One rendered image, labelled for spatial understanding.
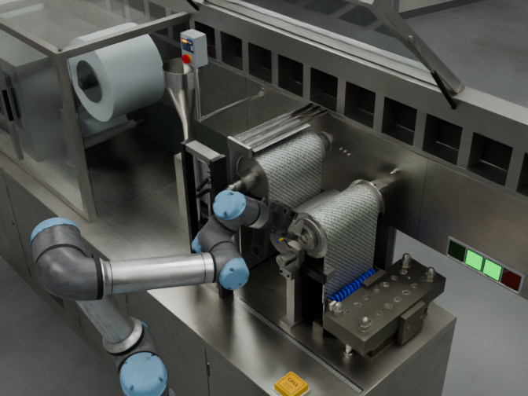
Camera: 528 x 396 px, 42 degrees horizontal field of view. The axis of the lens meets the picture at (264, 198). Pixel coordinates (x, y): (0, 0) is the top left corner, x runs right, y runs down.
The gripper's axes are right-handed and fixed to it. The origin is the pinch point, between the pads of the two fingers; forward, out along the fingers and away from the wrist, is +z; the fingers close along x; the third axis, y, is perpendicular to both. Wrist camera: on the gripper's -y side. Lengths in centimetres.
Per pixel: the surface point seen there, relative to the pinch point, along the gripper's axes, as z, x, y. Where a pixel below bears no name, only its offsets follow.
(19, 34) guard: -36, 121, 14
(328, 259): 9.4, -8.1, -2.0
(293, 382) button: 7.4, -17.8, -37.4
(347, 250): 16.6, -8.1, 2.5
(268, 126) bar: 1.1, 29.1, 24.9
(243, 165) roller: -2.5, 27.8, 10.7
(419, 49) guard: -24, -23, 57
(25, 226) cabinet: 26, 155, -66
